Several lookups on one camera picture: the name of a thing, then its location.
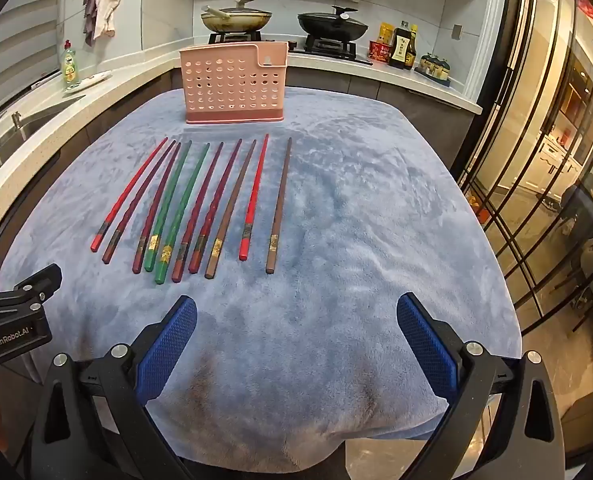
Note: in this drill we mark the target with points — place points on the black gas stove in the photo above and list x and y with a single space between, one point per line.
326 48

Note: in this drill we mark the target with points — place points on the bright red chopstick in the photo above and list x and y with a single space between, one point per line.
255 200
132 192

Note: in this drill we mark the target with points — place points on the rack of small seasoning jars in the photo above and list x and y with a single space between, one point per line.
435 67

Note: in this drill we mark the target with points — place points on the red food cup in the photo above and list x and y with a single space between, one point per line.
379 51

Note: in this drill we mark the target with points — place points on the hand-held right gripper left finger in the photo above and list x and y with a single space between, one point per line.
169 345

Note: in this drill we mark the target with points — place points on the black wok with lid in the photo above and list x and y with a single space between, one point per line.
332 25

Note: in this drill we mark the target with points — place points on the maroon chopstick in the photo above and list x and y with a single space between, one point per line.
145 195
142 255

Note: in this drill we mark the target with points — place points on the pale pink hanging cloth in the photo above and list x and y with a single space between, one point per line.
107 5

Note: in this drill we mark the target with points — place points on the green dish soap bottle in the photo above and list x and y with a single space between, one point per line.
70 67

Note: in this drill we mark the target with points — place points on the dark red chopstick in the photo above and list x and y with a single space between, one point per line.
200 210
216 210

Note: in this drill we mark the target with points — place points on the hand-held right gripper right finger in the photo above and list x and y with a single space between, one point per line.
424 345

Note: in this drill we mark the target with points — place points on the brown chopstick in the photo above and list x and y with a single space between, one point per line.
280 210
232 210

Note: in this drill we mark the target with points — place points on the white stone kitchen counter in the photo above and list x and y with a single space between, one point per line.
141 62

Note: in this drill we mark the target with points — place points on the dark soy sauce bottle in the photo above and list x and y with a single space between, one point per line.
402 47

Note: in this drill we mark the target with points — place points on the white window blinds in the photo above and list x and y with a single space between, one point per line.
11 25

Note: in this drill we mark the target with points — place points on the dark chair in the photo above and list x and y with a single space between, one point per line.
583 230

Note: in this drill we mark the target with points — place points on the yellow seasoning bottle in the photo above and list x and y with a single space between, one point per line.
386 35

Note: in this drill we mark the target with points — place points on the grey wall outlet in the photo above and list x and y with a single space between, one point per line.
457 31

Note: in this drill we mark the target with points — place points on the green chopstick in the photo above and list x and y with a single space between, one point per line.
169 210
185 210

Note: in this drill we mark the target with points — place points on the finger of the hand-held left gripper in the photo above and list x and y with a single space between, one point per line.
36 282

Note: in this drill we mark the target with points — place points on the blue fleece blanket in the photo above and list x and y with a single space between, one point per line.
351 210

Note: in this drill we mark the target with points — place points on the beige wok with lid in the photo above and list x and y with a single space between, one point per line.
236 20

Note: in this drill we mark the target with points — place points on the purple hanging cloth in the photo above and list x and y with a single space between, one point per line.
90 15

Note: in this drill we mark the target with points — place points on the black framed glass door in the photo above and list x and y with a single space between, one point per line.
536 110

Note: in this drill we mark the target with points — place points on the steel kitchen sink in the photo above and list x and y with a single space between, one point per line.
36 115

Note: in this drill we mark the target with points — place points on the pink perforated utensil holder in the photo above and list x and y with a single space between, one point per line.
231 90

